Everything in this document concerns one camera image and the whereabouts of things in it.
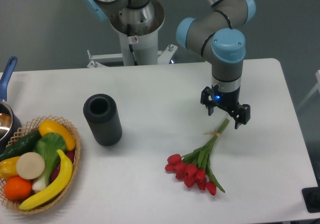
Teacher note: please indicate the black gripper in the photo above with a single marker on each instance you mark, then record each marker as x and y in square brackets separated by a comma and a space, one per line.
[225, 96]

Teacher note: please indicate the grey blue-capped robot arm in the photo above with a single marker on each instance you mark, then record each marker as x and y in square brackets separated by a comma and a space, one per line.
[216, 38]

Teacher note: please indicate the red tulip bouquet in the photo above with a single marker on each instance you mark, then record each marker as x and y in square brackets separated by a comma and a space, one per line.
[195, 168]

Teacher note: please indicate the dark grey ribbed vase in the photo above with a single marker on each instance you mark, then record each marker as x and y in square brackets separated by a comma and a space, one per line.
[101, 114]

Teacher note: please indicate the black device at table edge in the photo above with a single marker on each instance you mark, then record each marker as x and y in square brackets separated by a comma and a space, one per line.
[311, 198]

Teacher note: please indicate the red vegetable in basket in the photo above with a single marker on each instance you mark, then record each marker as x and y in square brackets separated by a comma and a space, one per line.
[56, 171]

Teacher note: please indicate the yellow squash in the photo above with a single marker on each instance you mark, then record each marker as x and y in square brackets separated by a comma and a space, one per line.
[51, 126]

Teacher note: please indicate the yellow banana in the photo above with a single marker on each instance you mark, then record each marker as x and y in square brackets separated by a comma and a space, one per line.
[52, 190]

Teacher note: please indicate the green bok choy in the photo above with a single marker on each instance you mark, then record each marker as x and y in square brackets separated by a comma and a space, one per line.
[47, 147]

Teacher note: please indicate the green cucumber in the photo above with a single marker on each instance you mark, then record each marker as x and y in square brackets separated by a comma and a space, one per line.
[22, 145]

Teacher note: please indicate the beige round disc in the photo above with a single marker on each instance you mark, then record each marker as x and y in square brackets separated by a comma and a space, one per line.
[30, 165]

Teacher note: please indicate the orange fruit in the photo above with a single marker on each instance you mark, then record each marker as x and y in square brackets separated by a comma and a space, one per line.
[17, 188]

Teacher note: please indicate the yellow bell pepper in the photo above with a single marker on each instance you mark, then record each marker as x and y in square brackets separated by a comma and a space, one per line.
[8, 168]

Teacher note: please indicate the woven wicker basket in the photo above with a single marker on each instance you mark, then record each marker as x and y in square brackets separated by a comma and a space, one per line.
[27, 128]

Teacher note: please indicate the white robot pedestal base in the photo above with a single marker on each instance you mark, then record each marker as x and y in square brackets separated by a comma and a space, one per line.
[138, 34]

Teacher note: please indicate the blue-handled saucepan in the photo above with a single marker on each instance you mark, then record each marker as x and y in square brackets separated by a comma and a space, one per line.
[9, 122]

